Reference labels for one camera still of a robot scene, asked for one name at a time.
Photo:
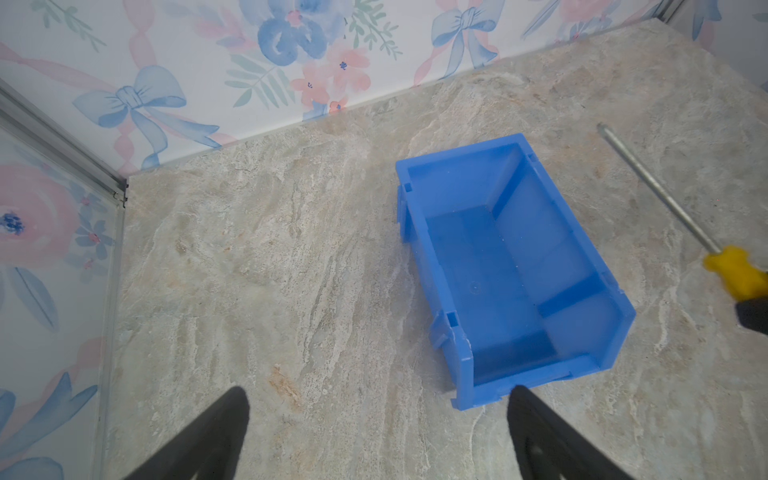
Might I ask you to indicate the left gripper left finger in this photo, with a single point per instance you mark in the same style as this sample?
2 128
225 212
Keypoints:
208 448

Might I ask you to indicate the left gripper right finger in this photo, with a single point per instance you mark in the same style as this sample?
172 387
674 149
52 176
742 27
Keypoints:
547 447

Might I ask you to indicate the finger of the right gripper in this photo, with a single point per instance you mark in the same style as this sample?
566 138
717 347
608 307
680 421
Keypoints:
753 314

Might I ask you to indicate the yellow handled screwdriver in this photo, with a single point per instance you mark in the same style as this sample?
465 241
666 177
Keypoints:
742 280

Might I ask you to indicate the blue plastic storage bin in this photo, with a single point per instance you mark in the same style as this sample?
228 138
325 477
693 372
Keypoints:
518 293

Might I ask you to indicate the left aluminium corner post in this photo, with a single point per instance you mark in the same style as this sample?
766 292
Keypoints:
38 131

